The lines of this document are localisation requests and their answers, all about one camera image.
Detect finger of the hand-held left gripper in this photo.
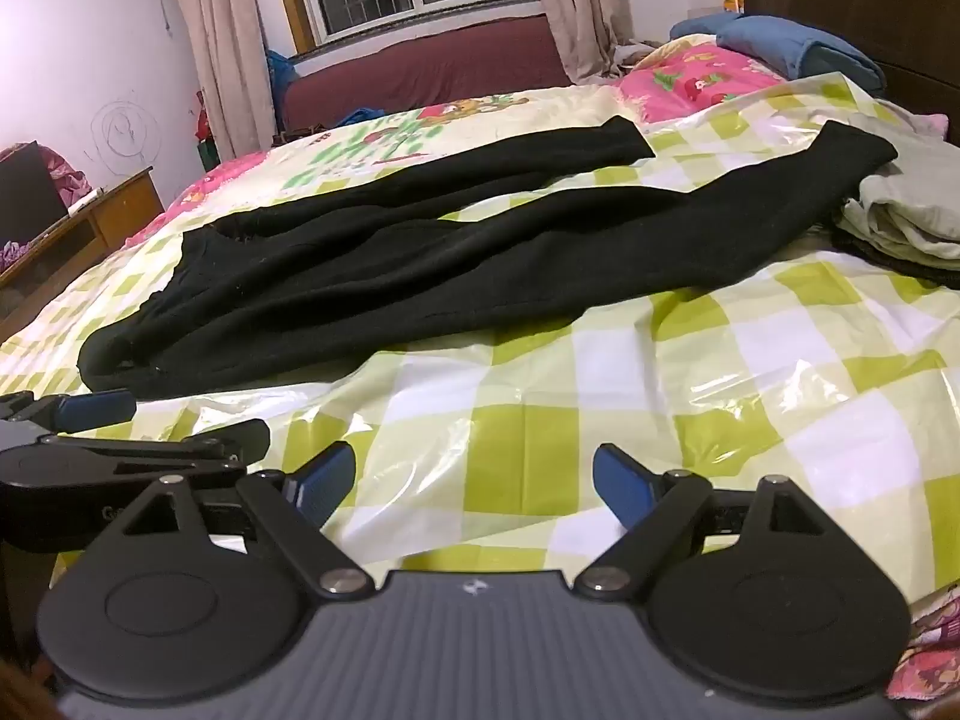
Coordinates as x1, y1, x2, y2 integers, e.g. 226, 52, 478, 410
45, 420, 271, 477
0, 390, 137, 437

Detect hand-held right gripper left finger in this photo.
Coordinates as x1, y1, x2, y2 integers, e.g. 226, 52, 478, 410
112, 441, 376, 601

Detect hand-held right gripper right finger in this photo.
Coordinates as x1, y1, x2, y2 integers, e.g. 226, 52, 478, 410
574, 444, 845, 601

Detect black pants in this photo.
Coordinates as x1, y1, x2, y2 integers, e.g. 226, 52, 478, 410
79, 116, 899, 400

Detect green checked plastic sheet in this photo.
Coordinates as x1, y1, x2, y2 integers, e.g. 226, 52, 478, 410
0, 75, 960, 616

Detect wooden desk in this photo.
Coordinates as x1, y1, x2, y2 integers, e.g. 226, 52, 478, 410
0, 165, 166, 346

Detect black monitor with pink cloth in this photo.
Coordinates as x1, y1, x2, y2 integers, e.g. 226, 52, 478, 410
0, 142, 97, 275

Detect cartoon printed bedsheet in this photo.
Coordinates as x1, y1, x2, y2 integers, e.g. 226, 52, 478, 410
127, 82, 646, 241

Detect dark knitted folded cloth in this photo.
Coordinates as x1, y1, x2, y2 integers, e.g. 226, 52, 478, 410
831, 229, 960, 275

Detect pink floral blanket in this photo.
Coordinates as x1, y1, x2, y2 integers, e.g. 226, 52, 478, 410
883, 583, 960, 720

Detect blue crumpled cloth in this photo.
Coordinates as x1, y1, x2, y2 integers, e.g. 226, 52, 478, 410
264, 49, 302, 95

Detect beige curtain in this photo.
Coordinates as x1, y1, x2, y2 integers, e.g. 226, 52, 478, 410
166, 0, 280, 160
519, 0, 640, 87

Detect grey folded clothes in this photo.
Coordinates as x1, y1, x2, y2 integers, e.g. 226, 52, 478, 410
838, 116, 960, 262

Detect pink printed pillow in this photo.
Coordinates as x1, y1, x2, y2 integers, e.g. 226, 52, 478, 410
616, 34, 788, 125

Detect maroon window seat cushion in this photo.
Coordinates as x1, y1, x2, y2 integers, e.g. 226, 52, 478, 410
276, 13, 572, 132

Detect blue folded cloth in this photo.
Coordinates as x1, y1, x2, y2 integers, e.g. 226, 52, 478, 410
669, 11, 887, 97

